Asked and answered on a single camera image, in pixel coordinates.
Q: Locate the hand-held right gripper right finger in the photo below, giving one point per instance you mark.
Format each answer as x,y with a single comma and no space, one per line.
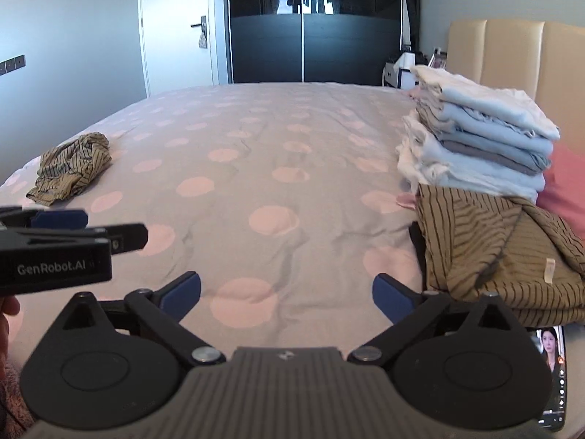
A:
393,299

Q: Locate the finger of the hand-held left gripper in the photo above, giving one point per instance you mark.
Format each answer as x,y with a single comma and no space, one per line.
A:
128,238
59,219

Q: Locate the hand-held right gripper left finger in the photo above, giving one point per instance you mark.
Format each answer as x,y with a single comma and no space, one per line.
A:
180,297

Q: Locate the tan striped pants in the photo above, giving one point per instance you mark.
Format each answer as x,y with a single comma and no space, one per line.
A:
480,247

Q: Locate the stack of folded clothes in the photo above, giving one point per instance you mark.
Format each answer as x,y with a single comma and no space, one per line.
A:
480,114

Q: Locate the person's left hand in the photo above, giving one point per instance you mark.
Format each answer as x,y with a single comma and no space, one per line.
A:
7,304

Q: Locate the black garment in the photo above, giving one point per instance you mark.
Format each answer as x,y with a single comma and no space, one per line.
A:
418,256

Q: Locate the crumpled tan striped shirt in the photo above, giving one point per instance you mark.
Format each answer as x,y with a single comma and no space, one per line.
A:
68,169

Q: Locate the purple fuzzy garment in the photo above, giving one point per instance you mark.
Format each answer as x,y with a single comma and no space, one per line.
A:
13,402

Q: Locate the grey bed cover pink dots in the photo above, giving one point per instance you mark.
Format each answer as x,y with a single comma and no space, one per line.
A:
274,146

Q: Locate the smartphone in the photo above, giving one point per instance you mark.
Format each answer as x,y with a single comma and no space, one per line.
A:
553,366

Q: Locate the white door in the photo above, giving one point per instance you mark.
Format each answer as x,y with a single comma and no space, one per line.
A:
173,55

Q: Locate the pink garment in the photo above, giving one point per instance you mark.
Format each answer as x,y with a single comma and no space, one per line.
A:
566,178

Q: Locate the white nightstand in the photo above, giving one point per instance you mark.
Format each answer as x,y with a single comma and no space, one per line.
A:
390,73

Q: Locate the black sliding wardrobe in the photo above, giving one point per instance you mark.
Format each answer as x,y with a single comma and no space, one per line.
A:
274,45

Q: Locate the beige padded headboard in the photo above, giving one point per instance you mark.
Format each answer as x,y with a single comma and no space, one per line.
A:
502,55

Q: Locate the dark hanging cloth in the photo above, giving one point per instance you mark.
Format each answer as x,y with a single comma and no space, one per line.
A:
410,4

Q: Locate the dark wall switch panel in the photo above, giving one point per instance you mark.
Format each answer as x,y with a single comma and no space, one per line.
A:
13,64

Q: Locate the photo frame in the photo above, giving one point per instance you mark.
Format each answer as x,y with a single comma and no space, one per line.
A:
438,58

